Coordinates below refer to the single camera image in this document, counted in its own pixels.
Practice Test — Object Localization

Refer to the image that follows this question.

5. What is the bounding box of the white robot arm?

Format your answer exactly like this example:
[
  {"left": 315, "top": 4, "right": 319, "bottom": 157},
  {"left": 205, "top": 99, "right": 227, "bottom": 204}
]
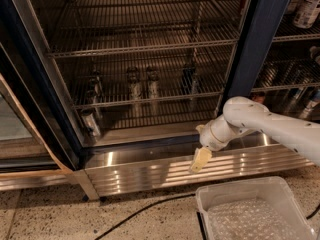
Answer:
[{"left": 189, "top": 96, "right": 320, "bottom": 173}]

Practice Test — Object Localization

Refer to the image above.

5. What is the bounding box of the silver can bottom left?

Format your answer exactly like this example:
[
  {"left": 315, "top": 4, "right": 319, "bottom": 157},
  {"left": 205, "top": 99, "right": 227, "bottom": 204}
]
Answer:
[{"left": 80, "top": 109, "right": 101, "bottom": 137}]

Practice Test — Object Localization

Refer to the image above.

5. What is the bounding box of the silver 7up can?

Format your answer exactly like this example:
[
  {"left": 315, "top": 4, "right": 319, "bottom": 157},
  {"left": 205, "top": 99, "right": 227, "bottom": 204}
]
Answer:
[{"left": 146, "top": 67, "right": 159, "bottom": 99}]

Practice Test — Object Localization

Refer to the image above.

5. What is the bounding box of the white can upper right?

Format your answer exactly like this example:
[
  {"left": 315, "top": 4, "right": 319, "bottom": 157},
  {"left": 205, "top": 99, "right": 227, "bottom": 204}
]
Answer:
[{"left": 293, "top": 0, "right": 320, "bottom": 29}]

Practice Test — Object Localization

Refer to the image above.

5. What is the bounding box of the wire fridge shelf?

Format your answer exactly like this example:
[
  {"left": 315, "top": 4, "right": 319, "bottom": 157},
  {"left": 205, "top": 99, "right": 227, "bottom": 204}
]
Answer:
[
  {"left": 48, "top": 0, "right": 242, "bottom": 58},
  {"left": 68, "top": 55, "right": 231, "bottom": 111}
]

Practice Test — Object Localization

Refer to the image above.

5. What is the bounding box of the dark can at left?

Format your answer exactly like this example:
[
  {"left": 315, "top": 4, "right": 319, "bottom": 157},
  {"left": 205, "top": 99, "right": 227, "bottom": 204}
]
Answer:
[{"left": 87, "top": 70, "right": 102, "bottom": 104}]

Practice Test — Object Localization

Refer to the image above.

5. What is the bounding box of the dark blue fridge door frame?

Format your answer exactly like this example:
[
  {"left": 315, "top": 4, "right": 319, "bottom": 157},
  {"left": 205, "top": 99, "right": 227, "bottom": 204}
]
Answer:
[{"left": 218, "top": 0, "right": 290, "bottom": 114}]

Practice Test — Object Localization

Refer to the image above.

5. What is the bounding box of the stainless steel fridge base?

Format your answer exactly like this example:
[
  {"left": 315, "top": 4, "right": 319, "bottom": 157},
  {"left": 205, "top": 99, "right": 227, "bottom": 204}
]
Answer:
[{"left": 74, "top": 133, "right": 312, "bottom": 200}]

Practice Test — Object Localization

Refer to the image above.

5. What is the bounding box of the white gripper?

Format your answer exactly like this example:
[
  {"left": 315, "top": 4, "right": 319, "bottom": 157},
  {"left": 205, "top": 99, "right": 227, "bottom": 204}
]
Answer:
[{"left": 189, "top": 115, "right": 253, "bottom": 173}]

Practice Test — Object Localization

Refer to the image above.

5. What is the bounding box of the upper wire fridge shelf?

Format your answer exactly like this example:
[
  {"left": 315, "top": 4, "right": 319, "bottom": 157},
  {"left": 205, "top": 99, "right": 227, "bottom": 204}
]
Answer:
[{"left": 48, "top": 0, "right": 242, "bottom": 58}]

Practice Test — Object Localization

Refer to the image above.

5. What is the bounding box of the bubble wrap sheet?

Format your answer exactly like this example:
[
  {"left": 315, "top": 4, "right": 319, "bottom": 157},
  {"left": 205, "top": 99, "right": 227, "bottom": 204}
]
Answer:
[{"left": 208, "top": 199, "right": 301, "bottom": 240}]

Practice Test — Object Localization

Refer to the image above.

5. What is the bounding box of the can left of centre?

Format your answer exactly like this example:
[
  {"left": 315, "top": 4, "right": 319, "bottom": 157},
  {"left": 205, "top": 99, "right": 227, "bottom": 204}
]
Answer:
[{"left": 127, "top": 67, "right": 142, "bottom": 100}]

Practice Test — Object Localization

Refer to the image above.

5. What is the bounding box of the lower wire fridge shelf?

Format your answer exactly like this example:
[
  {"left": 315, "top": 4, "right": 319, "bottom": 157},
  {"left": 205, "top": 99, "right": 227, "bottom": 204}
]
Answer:
[{"left": 68, "top": 55, "right": 231, "bottom": 111}]

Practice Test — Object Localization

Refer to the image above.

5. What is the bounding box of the open glass fridge door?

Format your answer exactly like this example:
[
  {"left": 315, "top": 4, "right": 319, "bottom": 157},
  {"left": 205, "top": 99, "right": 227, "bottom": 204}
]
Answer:
[{"left": 0, "top": 0, "right": 83, "bottom": 192}]

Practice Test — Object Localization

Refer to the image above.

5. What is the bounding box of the red soda can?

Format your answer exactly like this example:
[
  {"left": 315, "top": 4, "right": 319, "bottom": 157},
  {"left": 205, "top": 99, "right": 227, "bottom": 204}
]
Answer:
[{"left": 251, "top": 92, "right": 266, "bottom": 104}]

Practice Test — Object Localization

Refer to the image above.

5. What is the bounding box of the blue white can right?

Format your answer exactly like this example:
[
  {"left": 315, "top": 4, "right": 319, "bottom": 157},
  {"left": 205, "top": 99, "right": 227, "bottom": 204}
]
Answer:
[{"left": 299, "top": 89, "right": 320, "bottom": 119}]

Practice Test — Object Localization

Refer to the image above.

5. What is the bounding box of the clear plastic bin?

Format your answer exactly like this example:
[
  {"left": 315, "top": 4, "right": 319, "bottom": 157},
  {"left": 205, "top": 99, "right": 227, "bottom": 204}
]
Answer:
[{"left": 196, "top": 177, "right": 317, "bottom": 240}]

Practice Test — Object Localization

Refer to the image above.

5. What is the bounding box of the right compartment wire shelf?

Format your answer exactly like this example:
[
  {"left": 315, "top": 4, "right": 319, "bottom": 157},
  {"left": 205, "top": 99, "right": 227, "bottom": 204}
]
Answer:
[{"left": 252, "top": 47, "right": 320, "bottom": 92}]

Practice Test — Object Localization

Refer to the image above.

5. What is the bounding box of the black floor cable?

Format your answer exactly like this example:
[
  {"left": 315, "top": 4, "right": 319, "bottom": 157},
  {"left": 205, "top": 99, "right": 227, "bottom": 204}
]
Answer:
[{"left": 94, "top": 192, "right": 197, "bottom": 240}]

